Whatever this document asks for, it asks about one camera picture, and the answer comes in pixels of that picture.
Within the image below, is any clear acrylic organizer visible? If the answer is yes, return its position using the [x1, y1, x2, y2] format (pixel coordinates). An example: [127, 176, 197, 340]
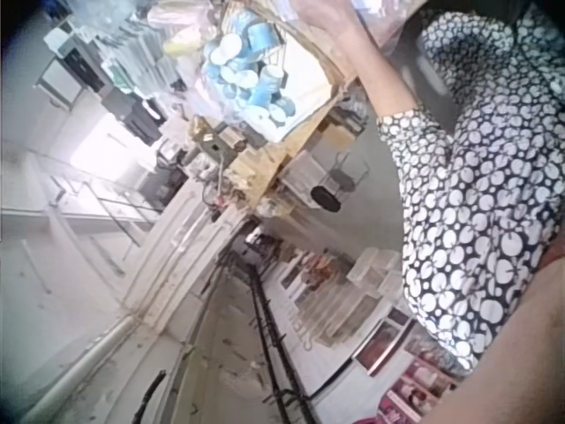
[281, 148, 371, 209]

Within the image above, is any pile of blue lidded jars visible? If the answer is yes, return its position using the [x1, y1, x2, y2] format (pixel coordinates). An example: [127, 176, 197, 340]
[200, 9, 298, 130]

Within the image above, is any black metal rack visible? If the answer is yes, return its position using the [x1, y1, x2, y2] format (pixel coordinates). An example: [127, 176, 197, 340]
[215, 254, 321, 424]

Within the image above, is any person's left hand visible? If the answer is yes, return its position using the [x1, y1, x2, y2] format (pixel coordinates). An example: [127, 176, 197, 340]
[292, 0, 370, 46]

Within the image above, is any stack of clear plastic boxes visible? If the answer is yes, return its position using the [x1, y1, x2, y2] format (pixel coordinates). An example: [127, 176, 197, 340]
[346, 246, 406, 307]

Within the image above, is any framed picture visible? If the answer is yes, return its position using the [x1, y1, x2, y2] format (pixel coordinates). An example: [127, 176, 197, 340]
[351, 307, 417, 377]

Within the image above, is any grey metal device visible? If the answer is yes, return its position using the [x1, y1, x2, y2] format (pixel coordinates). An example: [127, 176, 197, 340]
[193, 127, 248, 171]

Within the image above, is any woven basket tray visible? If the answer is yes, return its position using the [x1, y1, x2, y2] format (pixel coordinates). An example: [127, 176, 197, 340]
[192, 0, 359, 149]

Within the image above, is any black round lid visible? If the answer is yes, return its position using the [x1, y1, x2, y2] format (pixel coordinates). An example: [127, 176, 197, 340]
[310, 185, 343, 213]

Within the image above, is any clear plastic bag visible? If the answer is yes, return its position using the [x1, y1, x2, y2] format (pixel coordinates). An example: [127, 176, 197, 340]
[348, 0, 427, 57]

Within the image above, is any cluttered shelf of goods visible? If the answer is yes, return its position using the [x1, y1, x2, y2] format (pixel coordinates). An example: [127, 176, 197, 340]
[42, 0, 191, 149]

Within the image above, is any heap of pink packets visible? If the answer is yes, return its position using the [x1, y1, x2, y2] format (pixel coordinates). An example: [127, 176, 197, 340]
[374, 348, 463, 424]

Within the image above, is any black cable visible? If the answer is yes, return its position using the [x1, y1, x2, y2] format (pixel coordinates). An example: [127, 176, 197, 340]
[126, 370, 170, 424]

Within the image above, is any glass display case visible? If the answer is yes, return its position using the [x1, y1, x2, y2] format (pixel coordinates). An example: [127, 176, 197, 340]
[0, 145, 177, 251]

